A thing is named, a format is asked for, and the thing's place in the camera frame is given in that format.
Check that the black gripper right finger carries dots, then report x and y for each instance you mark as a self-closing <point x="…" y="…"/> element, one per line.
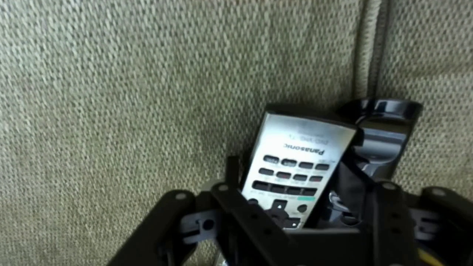
<point x="389" y="227"/>

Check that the grey-brown fabric sofa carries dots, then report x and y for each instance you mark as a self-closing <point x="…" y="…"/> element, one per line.
<point x="123" y="98"/>

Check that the silver Panasonic remote control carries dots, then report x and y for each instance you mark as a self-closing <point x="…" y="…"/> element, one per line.
<point x="296" y="163"/>

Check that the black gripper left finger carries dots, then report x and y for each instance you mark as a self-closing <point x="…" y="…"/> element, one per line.
<point x="246" y="222"/>

